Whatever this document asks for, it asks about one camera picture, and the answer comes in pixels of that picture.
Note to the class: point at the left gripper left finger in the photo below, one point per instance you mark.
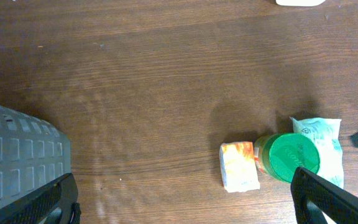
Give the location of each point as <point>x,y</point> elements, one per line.
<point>54,202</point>

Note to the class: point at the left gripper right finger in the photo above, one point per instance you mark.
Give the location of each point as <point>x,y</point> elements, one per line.
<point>314,197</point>

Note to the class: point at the mint green plastic packet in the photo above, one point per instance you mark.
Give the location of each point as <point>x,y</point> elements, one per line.
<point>324,133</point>

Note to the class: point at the green-lid jar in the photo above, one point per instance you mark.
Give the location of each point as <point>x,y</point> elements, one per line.
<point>279,155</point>

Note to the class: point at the orange tissue packet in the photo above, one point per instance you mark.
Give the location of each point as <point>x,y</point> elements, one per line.
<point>238,168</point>

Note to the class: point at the white barcode scanner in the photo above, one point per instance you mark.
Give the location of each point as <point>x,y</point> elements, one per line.
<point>299,3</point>

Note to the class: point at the grey plastic basket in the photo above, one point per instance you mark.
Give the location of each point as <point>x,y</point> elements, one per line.
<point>33,152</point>

